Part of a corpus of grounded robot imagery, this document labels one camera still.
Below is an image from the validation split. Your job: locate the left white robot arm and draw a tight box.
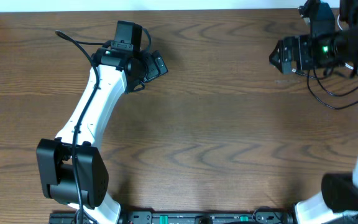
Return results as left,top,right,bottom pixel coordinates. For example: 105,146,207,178
36,21,168,223

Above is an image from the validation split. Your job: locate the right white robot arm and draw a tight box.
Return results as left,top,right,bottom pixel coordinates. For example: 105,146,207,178
269,1,358,223

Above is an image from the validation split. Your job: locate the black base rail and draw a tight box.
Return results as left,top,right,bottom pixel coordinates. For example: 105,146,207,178
48,211,295,224

